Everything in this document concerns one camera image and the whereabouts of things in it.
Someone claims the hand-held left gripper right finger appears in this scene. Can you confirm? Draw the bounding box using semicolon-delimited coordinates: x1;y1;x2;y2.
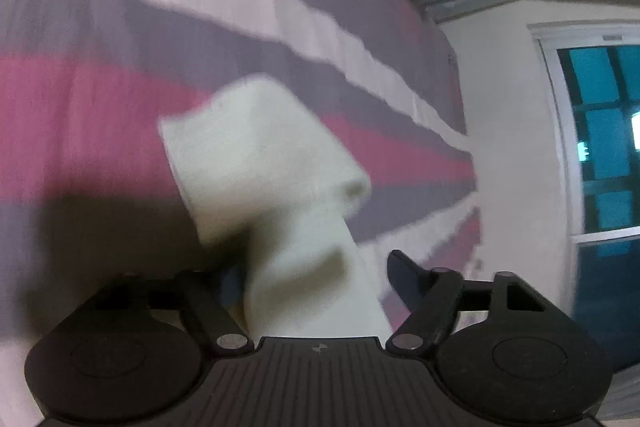
385;250;548;353

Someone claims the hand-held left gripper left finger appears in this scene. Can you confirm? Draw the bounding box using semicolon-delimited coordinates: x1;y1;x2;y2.
92;270;252;355

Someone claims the white small cloth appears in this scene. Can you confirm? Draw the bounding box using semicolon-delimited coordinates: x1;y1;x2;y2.
159;75;393;339

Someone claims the white framed window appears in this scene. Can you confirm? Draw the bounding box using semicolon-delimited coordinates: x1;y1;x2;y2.
529;21;640;373

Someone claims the pink grey striped bed sheet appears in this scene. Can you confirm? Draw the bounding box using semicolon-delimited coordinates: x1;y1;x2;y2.
0;0;483;427

